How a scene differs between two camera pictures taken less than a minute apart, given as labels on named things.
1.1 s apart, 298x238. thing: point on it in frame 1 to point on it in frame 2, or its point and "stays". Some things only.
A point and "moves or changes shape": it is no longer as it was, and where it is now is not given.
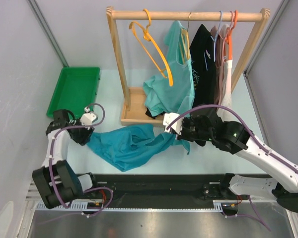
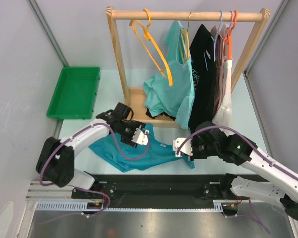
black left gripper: (85, 137) to (127, 140)
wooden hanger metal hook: (185, 44) stays
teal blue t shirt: (120, 146) moves or changes shape
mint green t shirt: (159, 95) stays
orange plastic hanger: (229, 37) stays
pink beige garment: (218, 36) stays
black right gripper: (183, 136) to (194, 155)
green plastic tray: (76, 89) stays
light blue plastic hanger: (214, 38) stays
